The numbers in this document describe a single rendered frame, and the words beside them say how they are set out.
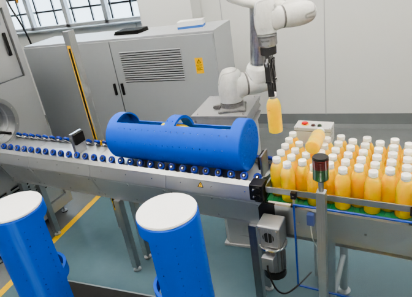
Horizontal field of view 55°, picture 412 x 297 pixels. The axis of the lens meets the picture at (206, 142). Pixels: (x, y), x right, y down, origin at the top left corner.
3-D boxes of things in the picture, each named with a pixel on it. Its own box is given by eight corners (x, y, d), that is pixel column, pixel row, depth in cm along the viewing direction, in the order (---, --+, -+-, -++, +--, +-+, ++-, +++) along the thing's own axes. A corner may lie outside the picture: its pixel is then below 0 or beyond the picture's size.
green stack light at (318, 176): (314, 173, 162) (314, 162, 160) (330, 175, 159) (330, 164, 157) (311, 181, 157) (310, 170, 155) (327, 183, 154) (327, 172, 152)
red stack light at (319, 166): (314, 162, 160) (314, 154, 158) (330, 164, 157) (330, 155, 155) (310, 170, 155) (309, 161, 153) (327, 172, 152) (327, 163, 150)
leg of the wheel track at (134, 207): (147, 253, 310) (129, 185, 284) (152, 255, 307) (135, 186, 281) (143, 258, 305) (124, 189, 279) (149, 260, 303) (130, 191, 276)
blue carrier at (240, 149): (138, 142, 268) (127, 104, 254) (261, 153, 227) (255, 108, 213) (113, 165, 246) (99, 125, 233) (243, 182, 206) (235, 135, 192)
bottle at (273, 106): (275, 127, 203) (272, 92, 196) (286, 130, 198) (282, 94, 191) (265, 132, 199) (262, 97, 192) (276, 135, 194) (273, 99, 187)
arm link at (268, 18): (259, 36, 175) (287, 30, 177) (255, -1, 169) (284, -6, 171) (252, 34, 185) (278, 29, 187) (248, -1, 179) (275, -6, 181)
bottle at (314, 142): (322, 149, 185) (330, 132, 200) (312, 138, 185) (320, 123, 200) (311, 157, 190) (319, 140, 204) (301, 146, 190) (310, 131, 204)
